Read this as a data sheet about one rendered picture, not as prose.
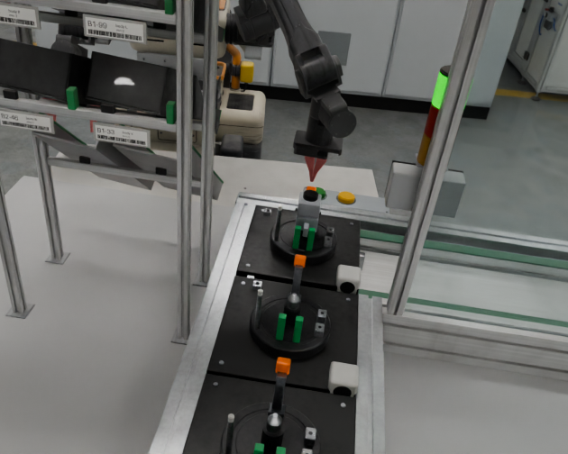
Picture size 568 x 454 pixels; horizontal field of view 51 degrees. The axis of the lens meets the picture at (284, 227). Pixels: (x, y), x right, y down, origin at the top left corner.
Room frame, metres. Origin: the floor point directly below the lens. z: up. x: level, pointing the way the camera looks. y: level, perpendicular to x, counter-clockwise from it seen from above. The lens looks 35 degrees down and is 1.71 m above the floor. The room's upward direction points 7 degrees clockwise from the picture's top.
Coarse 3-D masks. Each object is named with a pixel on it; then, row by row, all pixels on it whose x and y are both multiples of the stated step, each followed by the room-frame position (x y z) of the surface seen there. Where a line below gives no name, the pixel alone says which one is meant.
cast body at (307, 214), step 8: (304, 192) 1.00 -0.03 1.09; (312, 192) 1.01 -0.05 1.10; (304, 200) 0.99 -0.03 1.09; (312, 200) 0.99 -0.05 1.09; (320, 200) 1.00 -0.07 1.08; (304, 208) 0.98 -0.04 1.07; (312, 208) 0.98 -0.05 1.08; (304, 216) 0.98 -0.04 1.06; (312, 216) 0.98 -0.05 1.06; (296, 224) 0.97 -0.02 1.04; (304, 224) 0.96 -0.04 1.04; (312, 224) 0.97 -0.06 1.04; (304, 232) 0.95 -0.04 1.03
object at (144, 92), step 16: (96, 64) 0.88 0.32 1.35; (112, 64) 0.88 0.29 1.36; (128, 64) 0.87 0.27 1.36; (144, 64) 0.87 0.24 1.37; (96, 80) 0.87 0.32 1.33; (112, 80) 0.87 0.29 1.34; (128, 80) 0.86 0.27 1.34; (144, 80) 0.86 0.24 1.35; (160, 80) 0.86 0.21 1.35; (176, 80) 0.89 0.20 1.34; (96, 96) 0.86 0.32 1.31; (112, 96) 0.86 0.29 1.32; (128, 96) 0.85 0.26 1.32; (144, 96) 0.85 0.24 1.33; (160, 96) 0.84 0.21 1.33; (176, 96) 0.89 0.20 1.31; (144, 112) 0.84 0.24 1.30; (160, 112) 0.83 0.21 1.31
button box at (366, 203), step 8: (328, 192) 1.24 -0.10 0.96; (336, 192) 1.24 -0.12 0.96; (328, 200) 1.20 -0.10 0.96; (336, 200) 1.20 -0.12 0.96; (360, 200) 1.22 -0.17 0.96; (368, 200) 1.22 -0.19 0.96; (376, 200) 1.23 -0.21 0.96; (384, 200) 1.23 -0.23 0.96; (360, 208) 1.18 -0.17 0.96; (368, 208) 1.19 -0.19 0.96; (376, 208) 1.19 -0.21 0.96; (384, 208) 1.19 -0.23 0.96
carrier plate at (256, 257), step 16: (256, 208) 1.11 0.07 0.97; (272, 208) 1.12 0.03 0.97; (256, 224) 1.05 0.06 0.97; (272, 224) 1.06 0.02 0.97; (336, 224) 1.09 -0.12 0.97; (352, 224) 1.09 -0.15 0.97; (256, 240) 0.99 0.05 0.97; (352, 240) 1.04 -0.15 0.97; (256, 256) 0.94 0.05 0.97; (272, 256) 0.95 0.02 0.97; (336, 256) 0.97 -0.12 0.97; (352, 256) 0.98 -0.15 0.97; (240, 272) 0.89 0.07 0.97; (256, 272) 0.89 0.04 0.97; (272, 272) 0.90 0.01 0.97; (288, 272) 0.90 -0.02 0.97; (304, 272) 0.91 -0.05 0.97; (320, 272) 0.91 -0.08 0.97; (320, 288) 0.88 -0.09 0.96; (336, 288) 0.88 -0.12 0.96
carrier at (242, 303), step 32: (288, 288) 0.85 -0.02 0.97; (224, 320) 0.75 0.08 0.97; (256, 320) 0.72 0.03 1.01; (288, 320) 0.73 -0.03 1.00; (320, 320) 0.75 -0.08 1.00; (352, 320) 0.79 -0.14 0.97; (224, 352) 0.68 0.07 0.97; (256, 352) 0.68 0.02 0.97; (288, 352) 0.68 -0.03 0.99; (320, 352) 0.70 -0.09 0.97; (352, 352) 0.71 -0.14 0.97; (288, 384) 0.63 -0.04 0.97; (320, 384) 0.63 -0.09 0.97; (352, 384) 0.62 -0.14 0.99
